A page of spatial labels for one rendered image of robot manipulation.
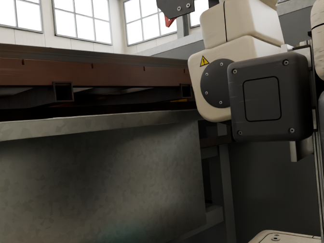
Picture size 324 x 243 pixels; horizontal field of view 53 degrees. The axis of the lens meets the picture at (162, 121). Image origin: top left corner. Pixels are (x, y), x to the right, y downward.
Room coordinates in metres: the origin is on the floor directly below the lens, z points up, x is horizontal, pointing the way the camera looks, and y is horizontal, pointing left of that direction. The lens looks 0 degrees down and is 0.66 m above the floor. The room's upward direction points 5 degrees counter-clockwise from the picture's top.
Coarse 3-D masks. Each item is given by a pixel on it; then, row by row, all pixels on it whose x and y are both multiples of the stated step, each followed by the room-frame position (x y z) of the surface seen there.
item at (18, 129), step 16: (144, 112) 0.71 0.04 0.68; (160, 112) 0.74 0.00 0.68; (176, 112) 0.78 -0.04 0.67; (192, 112) 0.82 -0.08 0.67; (0, 128) 0.51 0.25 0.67; (16, 128) 0.52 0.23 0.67; (32, 128) 0.54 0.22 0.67; (48, 128) 0.56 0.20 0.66; (64, 128) 0.58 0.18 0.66; (80, 128) 0.60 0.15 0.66; (96, 128) 0.62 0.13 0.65; (112, 128) 0.65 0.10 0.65
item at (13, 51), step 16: (0, 48) 0.74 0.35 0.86; (16, 48) 0.77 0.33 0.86; (32, 48) 0.79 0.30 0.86; (48, 48) 0.82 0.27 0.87; (112, 64) 0.95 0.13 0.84; (128, 64) 1.00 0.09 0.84; (144, 64) 1.04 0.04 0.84; (160, 64) 1.09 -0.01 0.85; (176, 64) 1.14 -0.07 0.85; (0, 96) 1.35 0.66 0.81
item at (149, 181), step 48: (0, 144) 0.65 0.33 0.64; (48, 144) 0.72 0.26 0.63; (96, 144) 0.80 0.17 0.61; (144, 144) 0.91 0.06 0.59; (192, 144) 1.05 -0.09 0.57; (0, 192) 0.65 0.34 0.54; (48, 192) 0.71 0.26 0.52; (96, 192) 0.80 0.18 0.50; (144, 192) 0.90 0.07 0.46; (192, 192) 1.03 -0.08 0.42; (0, 240) 0.64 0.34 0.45; (48, 240) 0.71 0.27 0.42; (96, 240) 0.79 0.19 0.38; (144, 240) 0.89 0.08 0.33
